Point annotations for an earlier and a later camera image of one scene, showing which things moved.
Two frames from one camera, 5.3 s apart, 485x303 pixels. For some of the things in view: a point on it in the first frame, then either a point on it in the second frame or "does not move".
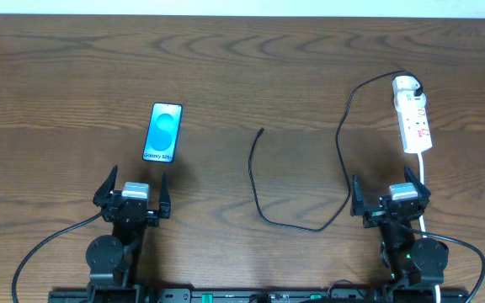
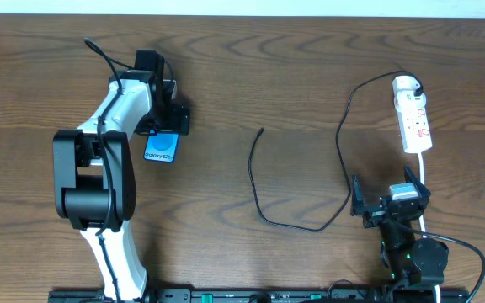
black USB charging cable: [350, 189] does not move
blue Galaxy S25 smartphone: [163, 130] does not move
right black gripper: [394, 208] does not move
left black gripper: [130, 206] → [175, 124]
